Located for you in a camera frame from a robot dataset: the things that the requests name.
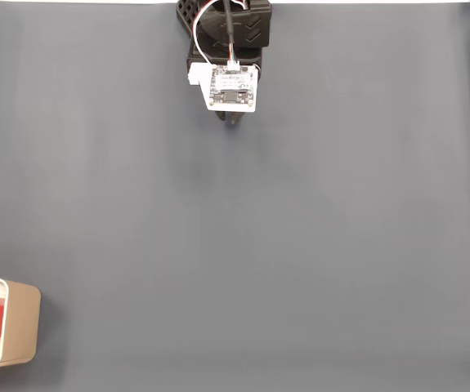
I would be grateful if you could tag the dark blue-grey mat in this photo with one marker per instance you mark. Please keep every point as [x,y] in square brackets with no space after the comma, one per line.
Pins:
[259,245]

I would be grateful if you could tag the beige box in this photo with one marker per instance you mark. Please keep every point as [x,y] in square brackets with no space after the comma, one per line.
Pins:
[21,322]

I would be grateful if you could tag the white camera board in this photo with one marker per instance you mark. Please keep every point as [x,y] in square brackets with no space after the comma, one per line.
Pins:
[234,87]

